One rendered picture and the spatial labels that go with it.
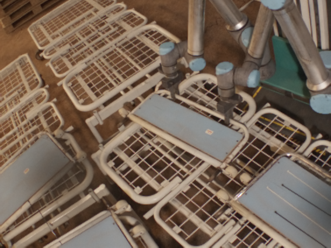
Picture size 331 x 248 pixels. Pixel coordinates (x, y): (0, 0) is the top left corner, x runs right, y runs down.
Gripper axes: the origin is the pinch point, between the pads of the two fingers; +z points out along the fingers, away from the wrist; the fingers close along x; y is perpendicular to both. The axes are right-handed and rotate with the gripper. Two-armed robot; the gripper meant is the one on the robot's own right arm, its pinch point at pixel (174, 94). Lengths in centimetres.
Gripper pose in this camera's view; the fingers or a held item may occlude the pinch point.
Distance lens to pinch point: 240.2
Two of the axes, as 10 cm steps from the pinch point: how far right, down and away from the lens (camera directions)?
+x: 7.0, -5.2, 4.9
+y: 7.0, 3.5, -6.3
